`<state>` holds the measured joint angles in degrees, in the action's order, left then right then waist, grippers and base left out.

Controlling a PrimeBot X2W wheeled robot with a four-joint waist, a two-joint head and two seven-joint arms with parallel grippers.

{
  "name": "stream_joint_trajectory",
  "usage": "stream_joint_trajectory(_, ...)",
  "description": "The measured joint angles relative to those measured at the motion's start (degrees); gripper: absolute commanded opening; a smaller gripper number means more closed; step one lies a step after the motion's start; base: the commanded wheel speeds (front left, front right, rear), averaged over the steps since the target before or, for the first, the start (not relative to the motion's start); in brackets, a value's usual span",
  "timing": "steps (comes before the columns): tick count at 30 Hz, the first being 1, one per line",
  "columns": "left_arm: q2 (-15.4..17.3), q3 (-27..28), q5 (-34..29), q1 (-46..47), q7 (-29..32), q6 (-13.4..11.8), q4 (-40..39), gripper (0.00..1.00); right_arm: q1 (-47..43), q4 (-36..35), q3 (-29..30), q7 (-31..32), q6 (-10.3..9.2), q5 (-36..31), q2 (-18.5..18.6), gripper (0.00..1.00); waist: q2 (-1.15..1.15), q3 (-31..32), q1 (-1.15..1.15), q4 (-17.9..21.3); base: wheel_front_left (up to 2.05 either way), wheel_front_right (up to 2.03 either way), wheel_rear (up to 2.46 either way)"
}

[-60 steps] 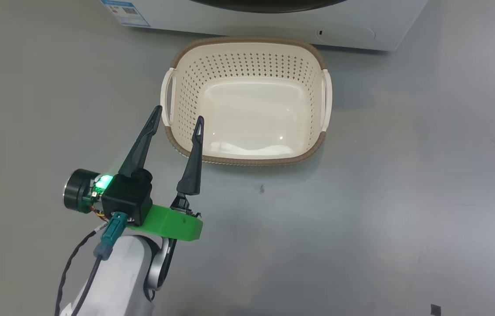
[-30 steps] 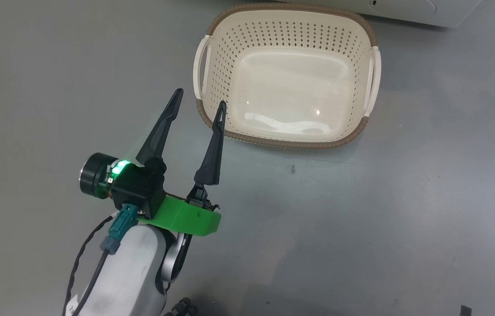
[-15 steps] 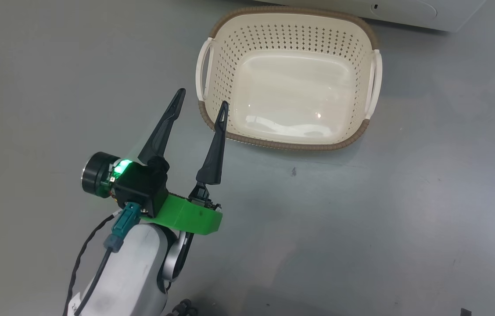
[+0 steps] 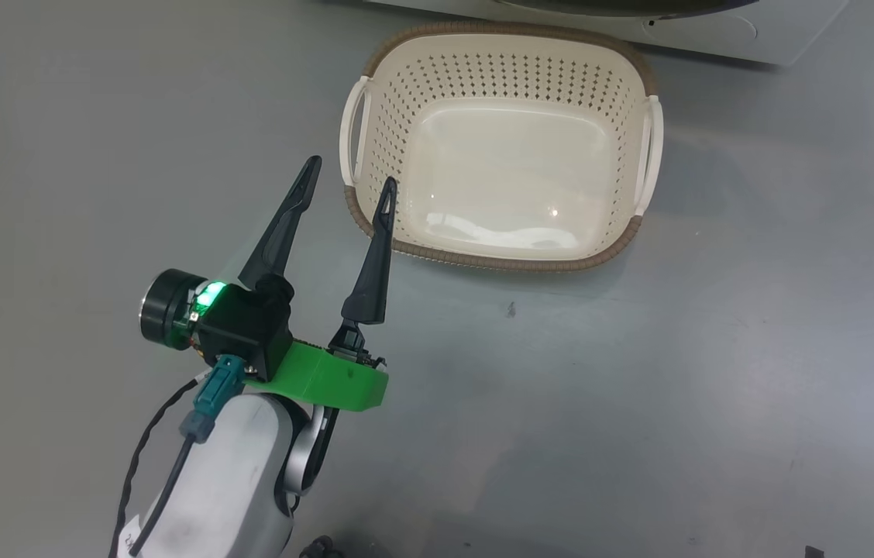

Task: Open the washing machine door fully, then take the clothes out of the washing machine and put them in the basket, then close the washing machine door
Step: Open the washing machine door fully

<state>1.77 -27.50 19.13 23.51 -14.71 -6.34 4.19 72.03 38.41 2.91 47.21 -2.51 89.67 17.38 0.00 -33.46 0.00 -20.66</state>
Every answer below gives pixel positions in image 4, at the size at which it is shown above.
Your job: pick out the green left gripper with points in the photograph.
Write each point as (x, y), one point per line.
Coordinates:
(328, 380)

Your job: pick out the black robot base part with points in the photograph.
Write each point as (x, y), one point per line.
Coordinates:
(321, 547)

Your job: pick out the cream perforated laundry basket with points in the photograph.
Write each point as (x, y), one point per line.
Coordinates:
(514, 170)

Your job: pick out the white washing machine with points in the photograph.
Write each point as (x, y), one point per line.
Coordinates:
(716, 37)

